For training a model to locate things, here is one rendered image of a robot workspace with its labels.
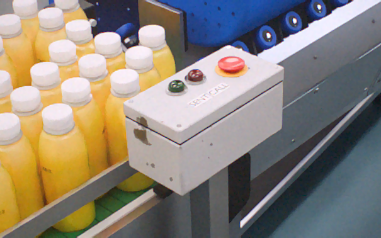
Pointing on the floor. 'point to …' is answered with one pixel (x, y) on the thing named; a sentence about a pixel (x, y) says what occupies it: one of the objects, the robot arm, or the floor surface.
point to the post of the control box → (211, 207)
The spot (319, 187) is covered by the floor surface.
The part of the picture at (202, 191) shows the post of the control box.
